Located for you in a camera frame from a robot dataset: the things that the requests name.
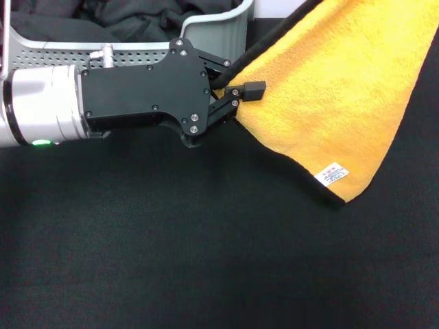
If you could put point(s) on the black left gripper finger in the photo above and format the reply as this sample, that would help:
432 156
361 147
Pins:
254 90

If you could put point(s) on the black tablecloth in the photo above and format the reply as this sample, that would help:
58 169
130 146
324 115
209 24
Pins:
188 240

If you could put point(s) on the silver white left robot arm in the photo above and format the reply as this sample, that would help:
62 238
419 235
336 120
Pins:
37 106

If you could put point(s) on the black cloth bundle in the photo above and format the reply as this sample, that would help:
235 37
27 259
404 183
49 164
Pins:
137 20

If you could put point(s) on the gray perforated plastic storage box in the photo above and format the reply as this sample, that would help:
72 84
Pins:
219 31

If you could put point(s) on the yellow towel with black edge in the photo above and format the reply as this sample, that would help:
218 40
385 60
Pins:
326 96

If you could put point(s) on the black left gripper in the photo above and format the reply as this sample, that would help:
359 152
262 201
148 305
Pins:
144 92

